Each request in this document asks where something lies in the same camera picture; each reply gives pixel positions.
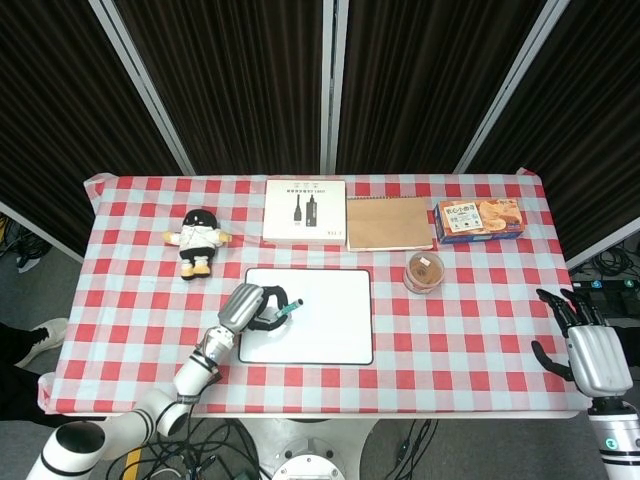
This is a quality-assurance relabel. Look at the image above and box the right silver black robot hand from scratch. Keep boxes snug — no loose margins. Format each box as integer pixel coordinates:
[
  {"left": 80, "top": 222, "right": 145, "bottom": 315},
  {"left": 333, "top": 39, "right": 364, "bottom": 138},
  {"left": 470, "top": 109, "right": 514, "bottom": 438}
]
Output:
[{"left": 530, "top": 287, "right": 634, "bottom": 400}]

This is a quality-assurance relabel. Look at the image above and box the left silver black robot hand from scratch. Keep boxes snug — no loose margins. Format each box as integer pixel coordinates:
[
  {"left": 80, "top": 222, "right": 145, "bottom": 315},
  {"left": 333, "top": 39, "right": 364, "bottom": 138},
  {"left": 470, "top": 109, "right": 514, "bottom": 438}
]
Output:
[{"left": 218, "top": 282, "right": 292, "bottom": 335}]

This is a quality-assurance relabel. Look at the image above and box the green white marker pen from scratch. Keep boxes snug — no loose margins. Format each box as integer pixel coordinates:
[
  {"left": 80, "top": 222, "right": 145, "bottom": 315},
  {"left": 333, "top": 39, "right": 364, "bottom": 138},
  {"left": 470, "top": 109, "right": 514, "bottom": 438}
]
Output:
[{"left": 273, "top": 297, "right": 305, "bottom": 322}]

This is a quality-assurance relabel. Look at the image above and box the white drawing board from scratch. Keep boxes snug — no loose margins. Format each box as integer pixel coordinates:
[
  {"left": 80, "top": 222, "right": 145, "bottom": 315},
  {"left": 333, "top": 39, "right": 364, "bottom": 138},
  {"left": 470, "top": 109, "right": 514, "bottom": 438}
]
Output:
[{"left": 237, "top": 267, "right": 375, "bottom": 366}]

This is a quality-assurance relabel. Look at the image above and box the black power strip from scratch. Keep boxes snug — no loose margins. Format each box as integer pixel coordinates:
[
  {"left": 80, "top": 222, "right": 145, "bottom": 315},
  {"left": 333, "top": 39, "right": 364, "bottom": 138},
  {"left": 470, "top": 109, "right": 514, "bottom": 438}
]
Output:
[{"left": 572, "top": 278, "right": 640, "bottom": 317}]

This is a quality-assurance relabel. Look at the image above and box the black white plush doll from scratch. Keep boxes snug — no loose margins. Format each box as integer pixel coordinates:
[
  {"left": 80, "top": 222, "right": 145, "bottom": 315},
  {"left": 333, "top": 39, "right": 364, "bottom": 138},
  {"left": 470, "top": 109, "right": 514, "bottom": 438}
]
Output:
[{"left": 163, "top": 208, "right": 234, "bottom": 282}]

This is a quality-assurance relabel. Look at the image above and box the red white checkered tablecloth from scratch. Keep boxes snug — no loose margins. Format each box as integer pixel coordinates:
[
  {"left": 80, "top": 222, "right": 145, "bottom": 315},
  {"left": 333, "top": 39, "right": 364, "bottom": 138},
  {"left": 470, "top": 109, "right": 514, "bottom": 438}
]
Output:
[{"left": 37, "top": 167, "right": 594, "bottom": 416}]

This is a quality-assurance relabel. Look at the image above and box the white product box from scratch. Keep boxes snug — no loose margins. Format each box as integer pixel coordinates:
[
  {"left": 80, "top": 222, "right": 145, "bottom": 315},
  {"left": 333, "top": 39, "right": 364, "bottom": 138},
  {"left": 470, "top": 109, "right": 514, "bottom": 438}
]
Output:
[{"left": 261, "top": 178, "right": 348, "bottom": 245}]

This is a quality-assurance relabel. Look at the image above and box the brown spiral notebook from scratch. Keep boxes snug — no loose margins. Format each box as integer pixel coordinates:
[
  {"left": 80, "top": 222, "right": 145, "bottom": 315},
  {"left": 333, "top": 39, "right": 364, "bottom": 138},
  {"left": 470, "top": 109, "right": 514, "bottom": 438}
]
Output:
[{"left": 345, "top": 196, "right": 435, "bottom": 253}]

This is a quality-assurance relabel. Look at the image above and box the orange blue cookie box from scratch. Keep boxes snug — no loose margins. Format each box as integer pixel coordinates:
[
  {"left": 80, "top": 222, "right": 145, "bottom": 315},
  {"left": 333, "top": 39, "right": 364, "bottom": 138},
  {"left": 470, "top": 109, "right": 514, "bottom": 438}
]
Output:
[{"left": 431, "top": 198, "right": 526, "bottom": 245}]

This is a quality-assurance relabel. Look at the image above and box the round clear plastic snack tub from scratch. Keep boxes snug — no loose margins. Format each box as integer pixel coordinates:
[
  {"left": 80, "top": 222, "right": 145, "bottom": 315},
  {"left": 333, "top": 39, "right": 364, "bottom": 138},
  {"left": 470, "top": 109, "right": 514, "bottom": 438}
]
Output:
[{"left": 402, "top": 250, "right": 446, "bottom": 296}]

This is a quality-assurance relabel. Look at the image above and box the white sneaker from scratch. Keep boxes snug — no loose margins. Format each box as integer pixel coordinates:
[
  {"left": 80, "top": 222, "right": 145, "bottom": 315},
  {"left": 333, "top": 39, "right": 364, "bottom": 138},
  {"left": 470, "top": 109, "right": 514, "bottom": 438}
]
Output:
[{"left": 19, "top": 317, "right": 70, "bottom": 370}]

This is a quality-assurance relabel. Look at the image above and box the dark ribbed partition panel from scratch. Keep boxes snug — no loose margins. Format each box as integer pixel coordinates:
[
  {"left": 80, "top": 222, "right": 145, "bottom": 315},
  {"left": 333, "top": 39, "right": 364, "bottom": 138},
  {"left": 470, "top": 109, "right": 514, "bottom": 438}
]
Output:
[
  {"left": 0, "top": 0, "right": 185, "bottom": 254},
  {"left": 113, "top": 0, "right": 326, "bottom": 176},
  {"left": 468, "top": 0, "right": 640, "bottom": 262},
  {"left": 336, "top": 0, "right": 550, "bottom": 176}
]

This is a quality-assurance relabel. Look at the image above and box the black trouser leg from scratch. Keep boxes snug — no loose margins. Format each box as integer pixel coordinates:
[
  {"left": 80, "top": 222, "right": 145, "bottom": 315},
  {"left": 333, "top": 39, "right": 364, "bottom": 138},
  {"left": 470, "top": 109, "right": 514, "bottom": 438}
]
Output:
[{"left": 0, "top": 322, "right": 67, "bottom": 427}]

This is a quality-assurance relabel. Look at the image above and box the grey aluminium partition rail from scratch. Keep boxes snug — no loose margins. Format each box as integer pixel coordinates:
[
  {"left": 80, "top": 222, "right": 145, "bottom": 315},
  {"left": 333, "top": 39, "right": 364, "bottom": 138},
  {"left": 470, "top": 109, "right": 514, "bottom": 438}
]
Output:
[
  {"left": 567, "top": 232, "right": 640, "bottom": 271},
  {"left": 0, "top": 199, "right": 85, "bottom": 265}
]

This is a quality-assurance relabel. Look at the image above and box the black floor cable bundle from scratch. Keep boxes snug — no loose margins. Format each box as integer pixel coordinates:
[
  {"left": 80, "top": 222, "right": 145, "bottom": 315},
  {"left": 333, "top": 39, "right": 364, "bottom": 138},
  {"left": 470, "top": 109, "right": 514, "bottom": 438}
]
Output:
[{"left": 107, "top": 417, "right": 261, "bottom": 480}]

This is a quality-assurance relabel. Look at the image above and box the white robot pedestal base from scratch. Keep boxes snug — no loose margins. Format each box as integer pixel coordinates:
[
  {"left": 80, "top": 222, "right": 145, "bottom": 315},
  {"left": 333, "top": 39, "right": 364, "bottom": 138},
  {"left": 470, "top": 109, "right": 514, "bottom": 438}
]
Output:
[{"left": 234, "top": 417, "right": 381, "bottom": 480}]

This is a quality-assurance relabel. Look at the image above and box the black floor cable with plug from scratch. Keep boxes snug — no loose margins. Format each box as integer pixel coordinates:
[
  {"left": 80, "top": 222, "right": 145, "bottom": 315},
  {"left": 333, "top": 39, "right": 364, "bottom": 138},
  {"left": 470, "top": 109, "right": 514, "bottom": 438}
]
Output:
[{"left": 394, "top": 418, "right": 434, "bottom": 470}]

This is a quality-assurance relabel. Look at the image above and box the grey aluminium partition post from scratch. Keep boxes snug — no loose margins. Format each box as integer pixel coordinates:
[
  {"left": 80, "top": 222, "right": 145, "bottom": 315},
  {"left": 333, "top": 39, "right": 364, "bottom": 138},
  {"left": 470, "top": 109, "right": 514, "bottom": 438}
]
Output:
[
  {"left": 319, "top": 0, "right": 350, "bottom": 176},
  {"left": 452, "top": 0, "right": 572, "bottom": 176},
  {"left": 88, "top": 0, "right": 195, "bottom": 176}
]

